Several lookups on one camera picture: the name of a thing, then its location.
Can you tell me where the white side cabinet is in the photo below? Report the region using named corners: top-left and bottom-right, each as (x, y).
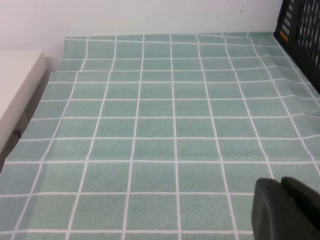
top-left (0, 48), bottom-right (49, 163)

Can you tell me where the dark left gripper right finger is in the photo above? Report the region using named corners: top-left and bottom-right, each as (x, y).
top-left (279, 175), bottom-right (320, 240)

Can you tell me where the green checked tablecloth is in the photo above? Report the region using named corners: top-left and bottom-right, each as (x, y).
top-left (0, 31), bottom-right (320, 240)

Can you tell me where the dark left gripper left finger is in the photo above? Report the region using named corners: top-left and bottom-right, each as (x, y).
top-left (251, 177), bottom-right (306, 240)

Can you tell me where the black mesh book holder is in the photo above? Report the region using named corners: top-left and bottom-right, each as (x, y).
top-left (272, 0), bottom-right (320, 95)

